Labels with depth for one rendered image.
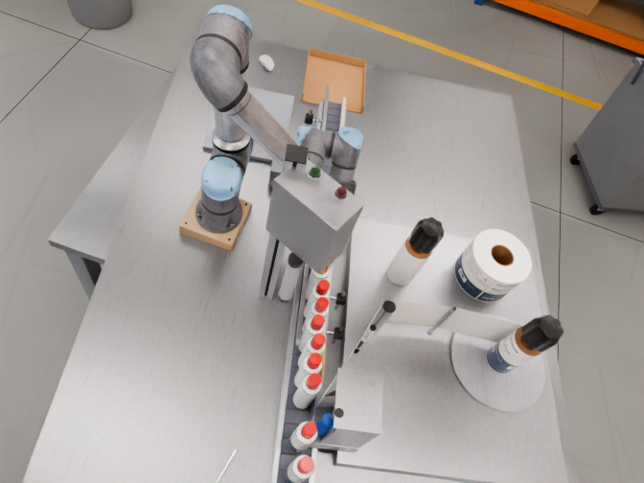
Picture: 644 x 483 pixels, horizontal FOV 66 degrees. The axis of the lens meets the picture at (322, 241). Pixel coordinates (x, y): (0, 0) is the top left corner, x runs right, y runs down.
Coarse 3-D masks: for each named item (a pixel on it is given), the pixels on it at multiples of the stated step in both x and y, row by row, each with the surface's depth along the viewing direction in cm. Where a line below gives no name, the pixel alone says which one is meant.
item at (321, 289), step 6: (324, 282) 134; (312, 288) 137; (318, 288) 133; (324, 288) 132; (312, 294) 136; (318, 294) 135; (324, 294) 135; (312, 300) 138; (306, 306) 145; (306, 312) 146
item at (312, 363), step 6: (312, 354) 122; (318, 354) 123; (306, 360) 125; (312, 360) 122; (318, 360) 122; (300, 366) 129; (306, 366) 125; (312, 366) 122; (318, 366) 124; (300, 372) 129; (306, 372) 125; (312, 372) 124; (318, 372) 125; (294, 378) 138; (300, 378) 131
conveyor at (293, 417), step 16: (336, 112) 198; (320, 128) 191; (336, 128) 193; (304, 320) 149; (288, 384) 138; (288, 400) 136; (288, 416) 134; (304, 416) 134; (288, 432) 131; (288, 464) 127
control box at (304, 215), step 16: (288, 176) 100; (304, 176) 101; (320, 176) 102; (272, 192) 102; (288, 192) 98; (304, 192) 99; (320, 192) 100; (272, 208) 106; (288, 208) 102; (304, 208) 98; (320, 208) 98; (336, 208) 98; (352, 208) 99; (272, 224) 111; (288, 224) 106; (304, 224) 102; (320, 224) 98; (336, 224) 96; (352, 224) 103; (288, 240) 110; (304, 240) 106; (320, 240) 101; (336, 240) 101; (304, 256) 110; (320, 256) 106; (336, 256) 113; (320, 272) 111
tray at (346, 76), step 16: (320, 64) 218; (336, 64) 220; (352, 64) 222; (320, 80) 212; (336, 80) 214; (352, 80) 216; (304, 96) 206; (320, 96) 208; (336, 96) 209; (352, 96) 211
